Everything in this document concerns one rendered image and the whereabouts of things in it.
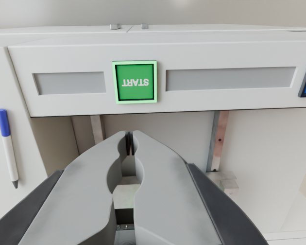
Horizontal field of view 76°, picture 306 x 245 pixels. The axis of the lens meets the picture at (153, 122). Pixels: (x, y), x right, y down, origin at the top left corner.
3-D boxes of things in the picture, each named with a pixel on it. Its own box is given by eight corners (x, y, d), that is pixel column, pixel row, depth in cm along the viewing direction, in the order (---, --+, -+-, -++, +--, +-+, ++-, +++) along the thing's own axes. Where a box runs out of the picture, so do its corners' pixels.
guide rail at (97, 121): (120, 237, 64) (119, 247, 61) (114, 238, 64) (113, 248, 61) (99, 89, 40) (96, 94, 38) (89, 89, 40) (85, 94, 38)
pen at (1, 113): (18, 190, 32) (2, 112, 25) (11, 190, 31) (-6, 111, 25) (21, 185, 32) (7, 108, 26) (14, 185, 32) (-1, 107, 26)
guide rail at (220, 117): (202, 232, 65) (205, 241, 62) (196, 233, 65) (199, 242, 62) (227, 85, 42) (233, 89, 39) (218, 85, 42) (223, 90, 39)
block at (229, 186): (228, 202, 50) (233, 212, 47) (215, 203, 50) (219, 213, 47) (234, 179, 46) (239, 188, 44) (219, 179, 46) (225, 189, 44)
